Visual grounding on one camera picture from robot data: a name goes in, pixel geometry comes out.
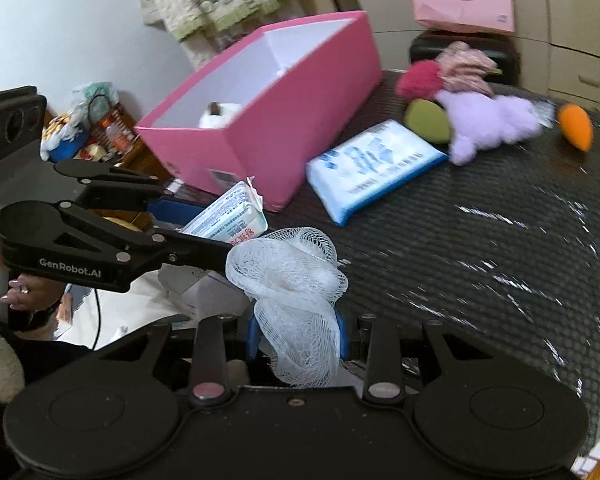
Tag green makeup sponge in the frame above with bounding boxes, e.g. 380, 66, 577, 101
404, 98, 454, 147

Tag black cable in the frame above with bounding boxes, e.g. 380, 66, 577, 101
92, 287, 104, 351

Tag pink storage box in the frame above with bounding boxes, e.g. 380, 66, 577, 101
135, 10, 384, 213

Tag large blue white tissue pack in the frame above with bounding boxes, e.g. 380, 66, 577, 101
306, 119, 450, 226

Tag person's left forearm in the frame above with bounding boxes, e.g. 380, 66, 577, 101
0, 305, 93, 403

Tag black suitcase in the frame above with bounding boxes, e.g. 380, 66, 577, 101
409, 31, 522, 89

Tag white plastic bag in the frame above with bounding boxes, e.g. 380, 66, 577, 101
72, 81, 114, 122

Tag orange makeup sponge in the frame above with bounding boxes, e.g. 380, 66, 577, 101
558, 103, 595, 152

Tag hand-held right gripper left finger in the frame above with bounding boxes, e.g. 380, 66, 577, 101
100, 310, 261, 409

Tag white packets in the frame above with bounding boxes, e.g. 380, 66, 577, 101
437, 89, 544, 167

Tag black mesh table cover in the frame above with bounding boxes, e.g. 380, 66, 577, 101
170, 67, 600, 457

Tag person's left hand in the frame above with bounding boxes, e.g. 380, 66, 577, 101
0, 274, 67, 335

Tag white box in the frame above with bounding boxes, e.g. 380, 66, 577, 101
157, 262, 253, 327

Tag pink fluffy heart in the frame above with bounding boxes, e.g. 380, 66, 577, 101
396, 60, 444, 101

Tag white mesh bath sponge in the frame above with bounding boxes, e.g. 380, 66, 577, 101
225, 226, 351, 389

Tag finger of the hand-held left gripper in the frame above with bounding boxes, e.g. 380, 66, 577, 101
54, 159, 202, 229
57, 200, 235, 271

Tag beige wardrobe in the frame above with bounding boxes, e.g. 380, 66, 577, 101
337, 0, 600, 108

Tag small tissue pack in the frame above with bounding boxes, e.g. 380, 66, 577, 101
180, 176, 269, 247

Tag blue white plush toy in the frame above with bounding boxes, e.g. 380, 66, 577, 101
41, 115, 89, 162

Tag pink floral cloth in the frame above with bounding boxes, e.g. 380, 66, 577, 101
432, 41, 502, 97

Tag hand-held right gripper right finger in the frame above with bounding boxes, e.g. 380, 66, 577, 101
335, 309, 486, 407

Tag small white packet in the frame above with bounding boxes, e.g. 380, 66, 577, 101
530, 100, 559, 129

